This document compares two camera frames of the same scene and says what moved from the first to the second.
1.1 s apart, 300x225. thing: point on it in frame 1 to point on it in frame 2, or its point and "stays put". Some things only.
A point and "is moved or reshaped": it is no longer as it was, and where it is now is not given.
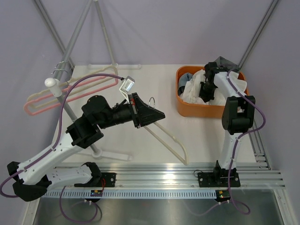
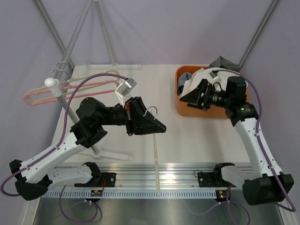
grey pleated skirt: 221,61 stays put
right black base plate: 217,179 stays put
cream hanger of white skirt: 186,162 to 154,149
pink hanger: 30,112 is moved or reshaped
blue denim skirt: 183,78 stays put
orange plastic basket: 187,109 stays put
